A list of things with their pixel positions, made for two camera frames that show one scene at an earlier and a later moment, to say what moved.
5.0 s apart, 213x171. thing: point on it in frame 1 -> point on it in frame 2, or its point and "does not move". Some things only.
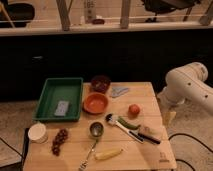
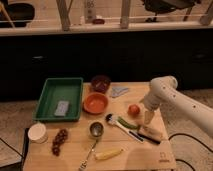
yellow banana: [107, 154] does not move
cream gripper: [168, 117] -> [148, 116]
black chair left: [19, 13] does not move
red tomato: [133, 111] does not move
